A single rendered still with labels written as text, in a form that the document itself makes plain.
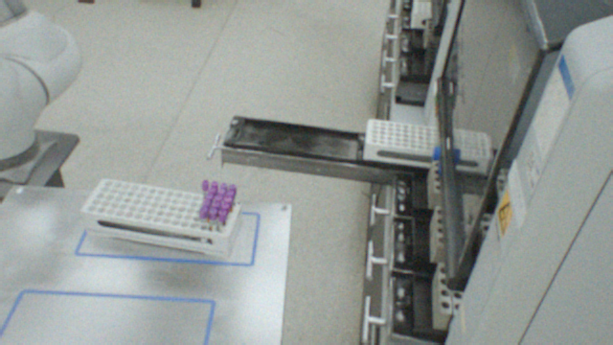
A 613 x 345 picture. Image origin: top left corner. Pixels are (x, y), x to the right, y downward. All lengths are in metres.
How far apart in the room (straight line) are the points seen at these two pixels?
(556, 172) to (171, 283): 0.73
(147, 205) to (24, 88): 0.48
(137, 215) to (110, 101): 1.92
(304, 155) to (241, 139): 0.17
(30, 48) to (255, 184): 1.22
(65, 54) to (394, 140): 0.87
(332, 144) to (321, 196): 1.03
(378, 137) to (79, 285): 0.73
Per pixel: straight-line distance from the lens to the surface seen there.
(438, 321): 1.10
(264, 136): 1.50
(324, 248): 2.30
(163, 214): 1.21
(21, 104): 1.56
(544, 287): 0.82
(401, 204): 1.34
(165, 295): 1.14
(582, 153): 0.68
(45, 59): 1.64
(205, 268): 1.17
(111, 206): 1.24
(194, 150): 2.72
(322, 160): 1.43
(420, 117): 1.75
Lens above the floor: 1.73
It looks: 41 degrees down
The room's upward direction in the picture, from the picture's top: 4 degrees clockwise
